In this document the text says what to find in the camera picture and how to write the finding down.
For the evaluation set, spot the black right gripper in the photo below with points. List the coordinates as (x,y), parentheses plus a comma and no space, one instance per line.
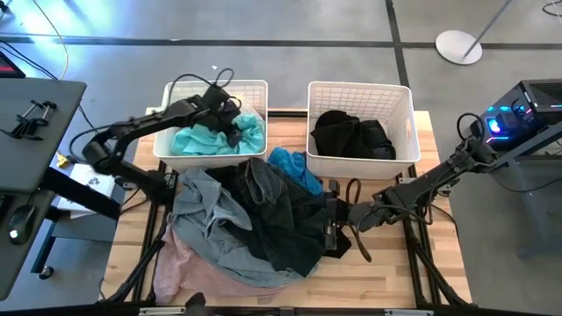
(338,213)

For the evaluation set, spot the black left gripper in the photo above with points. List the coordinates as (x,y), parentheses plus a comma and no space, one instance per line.
(217,105)

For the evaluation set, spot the teal shirt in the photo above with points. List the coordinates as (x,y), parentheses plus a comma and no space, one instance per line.
(197,140)

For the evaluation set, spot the dark denim jeans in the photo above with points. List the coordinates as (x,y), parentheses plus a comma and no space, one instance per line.
(281,219)

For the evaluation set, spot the bright blue shirt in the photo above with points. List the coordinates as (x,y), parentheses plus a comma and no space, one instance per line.
(294,169)

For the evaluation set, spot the black garment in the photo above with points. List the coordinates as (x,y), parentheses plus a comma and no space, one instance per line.
(347,136)

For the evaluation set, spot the light blue denim jeans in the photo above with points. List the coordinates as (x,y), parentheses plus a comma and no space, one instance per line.
(206,224)

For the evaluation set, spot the pink waffle-weave cloth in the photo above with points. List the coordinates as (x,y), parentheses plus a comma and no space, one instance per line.
(189,272)

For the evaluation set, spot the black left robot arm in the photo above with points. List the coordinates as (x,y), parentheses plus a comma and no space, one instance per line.
(145,120)

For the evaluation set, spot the dark brown belt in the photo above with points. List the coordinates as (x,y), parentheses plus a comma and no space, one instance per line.
(362,250)

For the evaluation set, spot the white perforated plastic basket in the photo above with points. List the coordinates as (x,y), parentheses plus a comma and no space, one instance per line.
(360,169)
(175,162)

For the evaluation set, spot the white booklet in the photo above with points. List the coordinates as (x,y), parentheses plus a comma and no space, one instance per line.
(94,180)

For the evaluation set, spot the black desk leg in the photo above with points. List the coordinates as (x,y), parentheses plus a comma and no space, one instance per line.
(79,195)

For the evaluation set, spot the yellow plug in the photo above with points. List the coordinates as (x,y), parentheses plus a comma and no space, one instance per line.
(62,160)

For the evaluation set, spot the grey desk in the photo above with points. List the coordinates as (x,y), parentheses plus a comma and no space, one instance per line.
(44,167)

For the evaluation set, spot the grey metal stand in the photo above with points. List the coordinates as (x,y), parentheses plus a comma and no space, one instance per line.
(527,188)

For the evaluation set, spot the black desk clamp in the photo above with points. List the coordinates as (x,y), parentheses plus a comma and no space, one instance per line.
(28,125)

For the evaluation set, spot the white round lamp base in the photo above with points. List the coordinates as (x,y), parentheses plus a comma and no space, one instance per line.
(456,48)

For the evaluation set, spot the black computer tower with lights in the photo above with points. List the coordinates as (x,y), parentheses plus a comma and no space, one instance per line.
(522,114)

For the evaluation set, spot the black computer mouse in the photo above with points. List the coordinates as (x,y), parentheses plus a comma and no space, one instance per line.
(21,224)

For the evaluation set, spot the black device with red screen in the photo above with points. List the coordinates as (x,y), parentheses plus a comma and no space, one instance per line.
(9,66)

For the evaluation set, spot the black table-level camera mount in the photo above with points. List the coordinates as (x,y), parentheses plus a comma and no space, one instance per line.
(196,305)

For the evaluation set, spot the silver metal bracket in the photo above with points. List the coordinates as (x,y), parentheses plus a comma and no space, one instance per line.
(160,311)

